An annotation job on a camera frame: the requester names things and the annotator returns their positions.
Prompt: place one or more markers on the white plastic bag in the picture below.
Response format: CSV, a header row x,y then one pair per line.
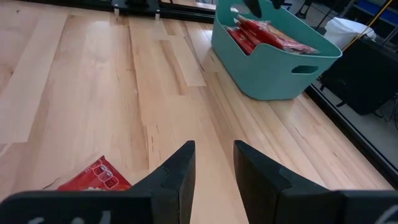
x,y
345,31

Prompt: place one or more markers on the red popcorn bag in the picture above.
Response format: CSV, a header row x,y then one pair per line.
x,y
270,35
96,177
241,42

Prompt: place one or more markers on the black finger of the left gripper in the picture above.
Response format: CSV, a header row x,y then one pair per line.
x,y
277,3
255,7

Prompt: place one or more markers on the teal plastic basket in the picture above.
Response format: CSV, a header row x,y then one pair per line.
x,y
267,74

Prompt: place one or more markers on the blue panel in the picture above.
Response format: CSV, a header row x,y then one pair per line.
x,y
370,6

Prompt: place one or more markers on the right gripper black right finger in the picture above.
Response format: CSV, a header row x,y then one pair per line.
x,y
264,193

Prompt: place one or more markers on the black box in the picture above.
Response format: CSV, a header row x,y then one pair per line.
x,y
363,77

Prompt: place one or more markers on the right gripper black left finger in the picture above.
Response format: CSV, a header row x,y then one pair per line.
x,y
174,186

